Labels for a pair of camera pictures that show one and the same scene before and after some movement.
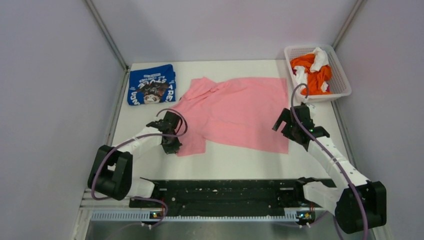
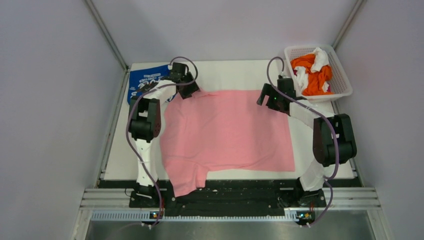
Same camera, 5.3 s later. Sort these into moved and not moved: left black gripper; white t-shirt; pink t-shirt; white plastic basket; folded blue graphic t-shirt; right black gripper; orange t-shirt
Moved: left black gripper; pink t-shirt; right black gripper
Not moved: white plastic basket; white t-shirt; orange t-shirt; folded blue graphic t-shirt
